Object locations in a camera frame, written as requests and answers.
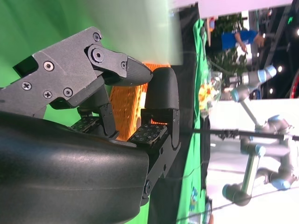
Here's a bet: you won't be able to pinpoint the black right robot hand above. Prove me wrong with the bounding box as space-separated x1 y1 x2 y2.
0 26 181 224

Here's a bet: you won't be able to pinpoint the grey blue-jointed robot arm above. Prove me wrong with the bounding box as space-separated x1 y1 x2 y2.
221 114 299 207
229 64 278 131

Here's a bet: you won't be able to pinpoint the orange wicker rectangular basket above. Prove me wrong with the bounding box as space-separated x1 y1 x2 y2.
109 62 172 142

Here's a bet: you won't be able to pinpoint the green printed table cover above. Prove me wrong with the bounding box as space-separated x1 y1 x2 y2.
176 18 211 224

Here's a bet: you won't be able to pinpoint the green tablecloth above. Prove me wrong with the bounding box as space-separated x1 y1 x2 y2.
0 0 169 224

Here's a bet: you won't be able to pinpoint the colourful items in clear bag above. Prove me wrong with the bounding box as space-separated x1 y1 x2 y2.
198 71 223 119

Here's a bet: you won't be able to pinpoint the thin black metal rod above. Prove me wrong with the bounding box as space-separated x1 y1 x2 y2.
181 129 299 141

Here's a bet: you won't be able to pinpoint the green leafy plant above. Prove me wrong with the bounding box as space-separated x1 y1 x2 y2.
209 13 249 76

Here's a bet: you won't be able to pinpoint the person in blue shirt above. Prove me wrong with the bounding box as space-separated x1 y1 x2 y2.
221 29 267 52

